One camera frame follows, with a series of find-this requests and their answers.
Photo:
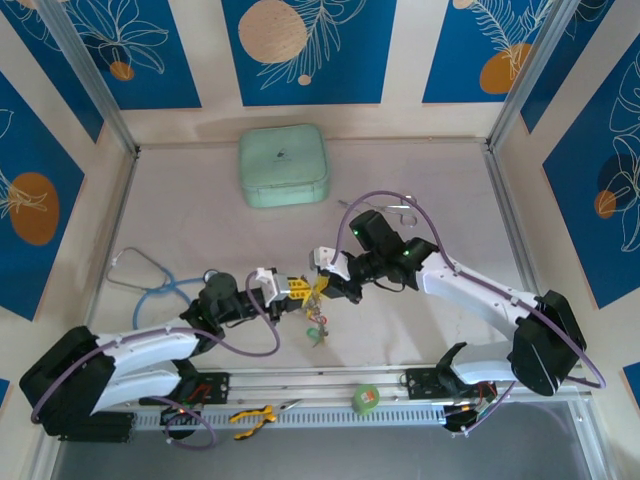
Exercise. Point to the yellow and black pliers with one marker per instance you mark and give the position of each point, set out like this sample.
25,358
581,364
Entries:
250,415

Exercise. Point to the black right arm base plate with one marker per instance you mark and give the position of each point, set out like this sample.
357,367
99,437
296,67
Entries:
420,382

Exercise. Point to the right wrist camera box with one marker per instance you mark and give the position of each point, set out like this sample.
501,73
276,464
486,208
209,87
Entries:
327,260

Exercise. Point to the small circuit board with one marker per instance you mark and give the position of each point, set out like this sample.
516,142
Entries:
470,412
180,410

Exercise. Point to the aluminium frame post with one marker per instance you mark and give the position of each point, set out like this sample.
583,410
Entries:
531,70
89,70

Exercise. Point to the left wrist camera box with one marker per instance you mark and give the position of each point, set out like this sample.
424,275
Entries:
280,287

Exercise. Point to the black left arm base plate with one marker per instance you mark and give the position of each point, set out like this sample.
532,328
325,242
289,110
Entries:
215,385

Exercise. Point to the blue and silver stethoscope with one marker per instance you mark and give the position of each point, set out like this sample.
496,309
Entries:
170,286

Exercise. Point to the aluminium table side rail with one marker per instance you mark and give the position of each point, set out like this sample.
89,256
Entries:
125,200
510,225

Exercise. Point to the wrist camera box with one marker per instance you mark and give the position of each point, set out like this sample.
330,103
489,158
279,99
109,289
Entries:
327,260
280,287

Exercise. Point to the metal keyring with keys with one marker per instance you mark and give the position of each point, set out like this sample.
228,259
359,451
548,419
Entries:
315,312

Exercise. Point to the mint green zip case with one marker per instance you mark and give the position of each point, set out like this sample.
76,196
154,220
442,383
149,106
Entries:
282,165

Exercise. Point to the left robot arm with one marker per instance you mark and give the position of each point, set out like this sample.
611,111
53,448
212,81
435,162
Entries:
150,345

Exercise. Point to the aluminium mounting rail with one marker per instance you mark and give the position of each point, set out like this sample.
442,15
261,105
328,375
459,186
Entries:
310,385

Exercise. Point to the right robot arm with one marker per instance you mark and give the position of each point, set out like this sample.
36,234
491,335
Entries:
465,285

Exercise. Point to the green tape roll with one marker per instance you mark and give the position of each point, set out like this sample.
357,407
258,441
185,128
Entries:
366,399

